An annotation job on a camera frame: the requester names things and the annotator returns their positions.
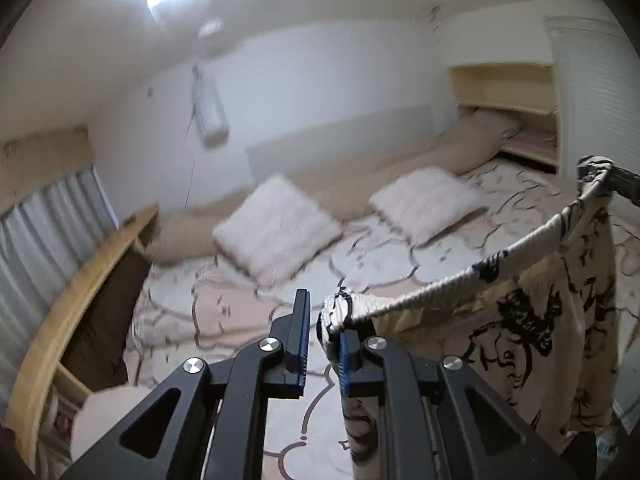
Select beige graffiti print pants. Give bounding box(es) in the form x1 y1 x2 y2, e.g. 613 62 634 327
317 156 618 478

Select stack of folded clothes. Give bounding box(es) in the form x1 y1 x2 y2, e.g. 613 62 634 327
37 386 151 479

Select bear pattern bed cover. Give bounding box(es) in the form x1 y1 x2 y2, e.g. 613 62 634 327
124 160 639 479

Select white louvered door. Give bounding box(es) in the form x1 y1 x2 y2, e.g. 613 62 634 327
546 16 639 180

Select beige long bolster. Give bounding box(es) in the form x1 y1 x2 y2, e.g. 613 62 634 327
145 108 523 266

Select wooden bed shelf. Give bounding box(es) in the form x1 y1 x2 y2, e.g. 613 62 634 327
6 205 158 472

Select left fluffy white pillow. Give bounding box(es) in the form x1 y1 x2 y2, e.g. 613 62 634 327
213 174 342 287

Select fluffy white pillow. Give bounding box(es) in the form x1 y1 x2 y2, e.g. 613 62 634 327
369 167 487 246
213 174 342 287

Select right fluffy white pillow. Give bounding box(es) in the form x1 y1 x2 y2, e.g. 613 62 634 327
369 167 487 246

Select grey curtain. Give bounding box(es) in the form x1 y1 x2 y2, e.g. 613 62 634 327
0 168 117 412

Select cream wall niche shelf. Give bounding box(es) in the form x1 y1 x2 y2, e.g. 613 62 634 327
449 62 562 174

